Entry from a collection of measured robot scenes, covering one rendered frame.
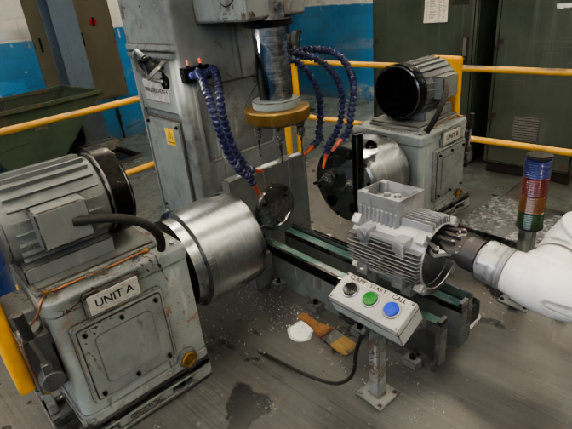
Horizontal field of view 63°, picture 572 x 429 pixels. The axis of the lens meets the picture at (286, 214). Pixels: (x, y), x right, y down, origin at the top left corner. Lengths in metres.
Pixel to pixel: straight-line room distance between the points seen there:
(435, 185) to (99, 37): 5.48
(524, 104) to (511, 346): 3.17
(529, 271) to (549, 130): 3.32
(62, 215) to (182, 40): 0.63
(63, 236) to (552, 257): 0.91
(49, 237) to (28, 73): 5.46
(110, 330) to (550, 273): 0.83
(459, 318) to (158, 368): 0.70
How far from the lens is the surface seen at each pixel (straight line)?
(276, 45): 1.24
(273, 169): 1.42
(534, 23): 4.18
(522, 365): 1.24
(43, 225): 0.91
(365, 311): 0.92
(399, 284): 1.09
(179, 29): 1.34
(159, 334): 1.05
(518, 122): 4.32
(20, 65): 6.30
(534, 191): 1.25
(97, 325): 0.98
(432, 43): 4.51
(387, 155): 1.50
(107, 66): 6.65
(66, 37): 6.14
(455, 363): 1.21
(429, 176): 1.65
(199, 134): 1.39
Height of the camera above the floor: 1.62
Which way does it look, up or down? 26 degrees down
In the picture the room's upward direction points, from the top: 6 degrees counter-clockwise
